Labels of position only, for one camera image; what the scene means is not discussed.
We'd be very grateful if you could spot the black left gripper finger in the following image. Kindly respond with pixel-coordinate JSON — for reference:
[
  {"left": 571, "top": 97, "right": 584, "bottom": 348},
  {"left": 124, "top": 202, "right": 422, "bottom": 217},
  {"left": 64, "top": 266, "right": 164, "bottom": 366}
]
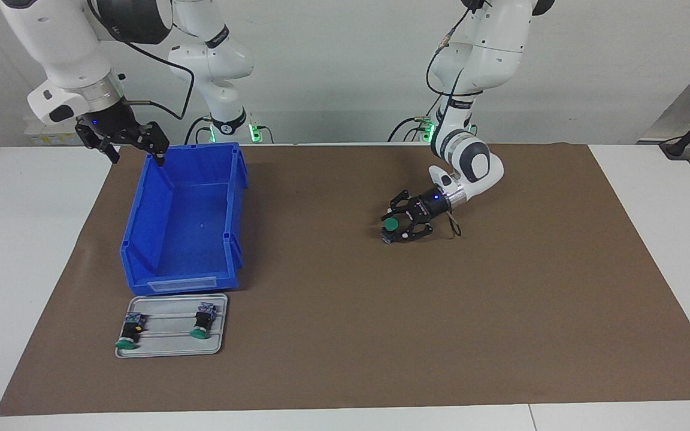
[
  {"left": 380, "top": 214, "right": 437, "bottom": 245},
  {"left": 380, "top": 190, "right": 421, "bottom": 221}
]

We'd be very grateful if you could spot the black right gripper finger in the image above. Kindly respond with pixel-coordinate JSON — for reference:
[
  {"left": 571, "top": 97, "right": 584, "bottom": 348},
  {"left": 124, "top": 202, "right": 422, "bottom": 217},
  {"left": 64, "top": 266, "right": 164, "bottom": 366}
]
[
  {"left": 75, "top": 123, "right": 122, "bottom": 165},
  {"left": 132, "top": 121, "right": 171, "bottom": 168}
]

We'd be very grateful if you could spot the green push button yellow mark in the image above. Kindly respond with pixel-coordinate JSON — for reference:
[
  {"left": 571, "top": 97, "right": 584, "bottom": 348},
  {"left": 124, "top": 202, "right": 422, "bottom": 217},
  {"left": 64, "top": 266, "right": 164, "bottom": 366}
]
[{"left": 115, "top": 311, "right": 146, "bottom": 350}]

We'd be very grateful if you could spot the blue plastic storage bin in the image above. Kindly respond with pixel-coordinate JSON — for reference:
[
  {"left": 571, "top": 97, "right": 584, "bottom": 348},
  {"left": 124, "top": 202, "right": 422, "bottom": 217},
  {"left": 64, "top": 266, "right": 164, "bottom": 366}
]
[{"left": 119, "top": 142, "right": 249, "bottom": 296}]

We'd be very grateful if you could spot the brown table mat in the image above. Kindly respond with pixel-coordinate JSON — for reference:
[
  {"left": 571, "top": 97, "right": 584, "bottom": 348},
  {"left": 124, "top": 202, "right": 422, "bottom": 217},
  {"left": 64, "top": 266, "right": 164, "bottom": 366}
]
[{"left": 0, "top": 142, "right": 690, "bottom": 417}]

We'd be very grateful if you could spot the grey metal tray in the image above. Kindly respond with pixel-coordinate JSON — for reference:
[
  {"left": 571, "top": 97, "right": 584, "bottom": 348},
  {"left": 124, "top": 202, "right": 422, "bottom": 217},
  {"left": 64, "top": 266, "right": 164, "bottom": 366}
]
[{"left": 114, "top": 293, "right": 229, "bottom": 359}]

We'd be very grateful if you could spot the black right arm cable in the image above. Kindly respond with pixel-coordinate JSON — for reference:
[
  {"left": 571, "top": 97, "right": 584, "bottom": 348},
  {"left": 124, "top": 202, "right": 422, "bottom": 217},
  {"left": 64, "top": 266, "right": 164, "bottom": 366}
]
[{"left": 84, "top": 0, "right": 195, "bottom": 120}]

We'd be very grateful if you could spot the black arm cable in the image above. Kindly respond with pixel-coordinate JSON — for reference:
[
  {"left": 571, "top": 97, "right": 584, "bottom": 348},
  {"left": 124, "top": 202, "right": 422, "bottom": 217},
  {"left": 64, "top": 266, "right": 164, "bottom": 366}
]
[
  {"left": 426, "top": 5, "right": 485, "bottom": 239},
  {"left": 84, "top": 0, "right": 195, "bottom": 120}
]

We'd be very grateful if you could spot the black right base cable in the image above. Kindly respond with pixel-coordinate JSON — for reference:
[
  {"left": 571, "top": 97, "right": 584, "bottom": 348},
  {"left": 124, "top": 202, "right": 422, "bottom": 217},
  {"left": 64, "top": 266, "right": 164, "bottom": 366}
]
[{"left": 184, "top": 115, "right": 214, "bottom": 145}]

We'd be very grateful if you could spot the black base cable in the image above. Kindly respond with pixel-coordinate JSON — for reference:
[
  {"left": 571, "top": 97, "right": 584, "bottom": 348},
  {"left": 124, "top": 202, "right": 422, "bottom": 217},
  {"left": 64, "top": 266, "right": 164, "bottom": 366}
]
[
  {"left": 388, "top": 89, "right": 444, "bottom": 143},
  {"left": 184, "top": 115, "right": 214, "bottom": 145}
]

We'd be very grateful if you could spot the black left base cable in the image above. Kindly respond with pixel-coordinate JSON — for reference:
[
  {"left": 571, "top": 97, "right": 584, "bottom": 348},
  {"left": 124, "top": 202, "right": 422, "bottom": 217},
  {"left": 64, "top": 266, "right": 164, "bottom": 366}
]
[{"left": 388, "top": 89, "right": 444, "bottom": 143}]

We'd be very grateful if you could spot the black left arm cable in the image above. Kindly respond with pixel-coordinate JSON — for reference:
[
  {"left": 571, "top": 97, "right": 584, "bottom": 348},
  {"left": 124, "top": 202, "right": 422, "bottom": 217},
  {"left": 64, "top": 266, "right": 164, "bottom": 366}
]
[{"left": 426, "top": 5, "right": 485, "bottom": 239}]

